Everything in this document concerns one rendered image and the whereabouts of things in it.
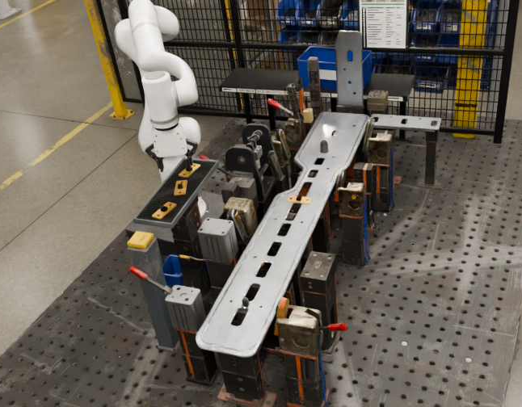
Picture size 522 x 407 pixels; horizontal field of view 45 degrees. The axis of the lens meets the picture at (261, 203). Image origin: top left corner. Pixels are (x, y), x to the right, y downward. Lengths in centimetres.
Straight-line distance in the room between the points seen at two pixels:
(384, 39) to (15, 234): 260
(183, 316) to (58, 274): 204
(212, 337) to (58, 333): 78
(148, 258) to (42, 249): 221
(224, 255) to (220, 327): 28
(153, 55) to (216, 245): 61
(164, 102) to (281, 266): 61
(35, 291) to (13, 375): 149
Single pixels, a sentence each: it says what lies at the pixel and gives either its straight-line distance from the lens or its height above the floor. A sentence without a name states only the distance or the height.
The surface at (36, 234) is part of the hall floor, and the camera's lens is 421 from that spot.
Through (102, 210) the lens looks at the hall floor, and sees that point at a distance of 423.
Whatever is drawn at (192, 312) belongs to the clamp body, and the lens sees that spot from 181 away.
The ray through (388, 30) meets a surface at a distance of 294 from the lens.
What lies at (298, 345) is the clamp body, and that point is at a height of 98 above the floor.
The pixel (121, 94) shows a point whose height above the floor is 21.
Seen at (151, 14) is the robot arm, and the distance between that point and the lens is 211.
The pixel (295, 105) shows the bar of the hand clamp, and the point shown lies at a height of 114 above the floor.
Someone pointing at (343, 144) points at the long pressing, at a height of 100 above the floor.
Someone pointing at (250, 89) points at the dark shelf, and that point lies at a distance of 300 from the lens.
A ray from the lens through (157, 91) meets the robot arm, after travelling 187.
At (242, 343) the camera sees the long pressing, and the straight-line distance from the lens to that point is 174.
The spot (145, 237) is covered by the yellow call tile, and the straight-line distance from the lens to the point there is 190.
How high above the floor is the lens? 228
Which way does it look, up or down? 35 degrees down
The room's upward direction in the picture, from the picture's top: 8 degrees counter-clockwise
